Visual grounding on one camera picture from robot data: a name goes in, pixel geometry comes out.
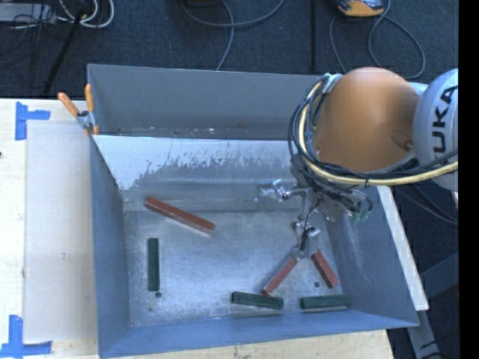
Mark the dark green flat block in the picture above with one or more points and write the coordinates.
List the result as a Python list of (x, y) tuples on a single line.
[(153, 264), (325, 302), (257, 300)]

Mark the grey metal bin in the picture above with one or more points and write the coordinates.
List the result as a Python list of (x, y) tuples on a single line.
[(209, 267)]

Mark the red-brown flat block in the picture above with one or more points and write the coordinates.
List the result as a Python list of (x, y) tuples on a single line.
[(179, 215), (325, 269), (280, 277)]

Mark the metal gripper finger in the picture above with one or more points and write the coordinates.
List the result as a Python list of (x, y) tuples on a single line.
[(312, 243), (277, 191)]

